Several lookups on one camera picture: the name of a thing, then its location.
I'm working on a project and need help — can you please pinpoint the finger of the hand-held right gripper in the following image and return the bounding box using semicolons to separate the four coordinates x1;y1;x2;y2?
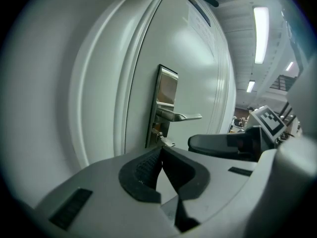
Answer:
187;133;240;158

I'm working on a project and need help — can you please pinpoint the silver door lever handle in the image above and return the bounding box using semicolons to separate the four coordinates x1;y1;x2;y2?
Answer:
155;107;203;123

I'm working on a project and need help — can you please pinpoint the white paper door sign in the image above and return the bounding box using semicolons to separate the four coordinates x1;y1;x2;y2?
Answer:
186;3;216;60

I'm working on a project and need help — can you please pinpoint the small metal key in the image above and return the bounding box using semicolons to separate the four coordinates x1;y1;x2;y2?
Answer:
157;132;176;148

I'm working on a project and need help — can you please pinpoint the long ceiling light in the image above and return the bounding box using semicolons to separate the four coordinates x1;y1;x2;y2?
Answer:
252;5;270;64

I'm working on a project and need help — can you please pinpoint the white panelled door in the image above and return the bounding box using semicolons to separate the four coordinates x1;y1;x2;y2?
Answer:
123;0;238;156

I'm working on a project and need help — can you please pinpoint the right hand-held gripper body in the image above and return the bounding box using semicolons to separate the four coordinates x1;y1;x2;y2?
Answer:
237;105;287;159

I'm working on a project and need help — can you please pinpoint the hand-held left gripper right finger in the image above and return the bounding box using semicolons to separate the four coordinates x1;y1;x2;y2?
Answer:
161;146;259;226

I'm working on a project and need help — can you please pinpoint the dark grey sign holder strip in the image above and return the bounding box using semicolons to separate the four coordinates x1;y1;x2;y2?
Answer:
186;0;211;27

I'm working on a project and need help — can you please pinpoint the silver door lock plate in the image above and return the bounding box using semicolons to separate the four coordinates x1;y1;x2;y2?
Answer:
144;63;179;149

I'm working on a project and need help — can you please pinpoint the white door frame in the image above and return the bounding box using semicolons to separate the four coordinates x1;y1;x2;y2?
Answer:
68;0;172;170

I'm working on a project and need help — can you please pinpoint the black stair railing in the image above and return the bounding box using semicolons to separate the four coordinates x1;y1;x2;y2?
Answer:
269;74;298;92

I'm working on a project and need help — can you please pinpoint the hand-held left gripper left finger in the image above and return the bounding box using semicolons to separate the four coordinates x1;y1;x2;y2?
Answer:
34;145;184;238

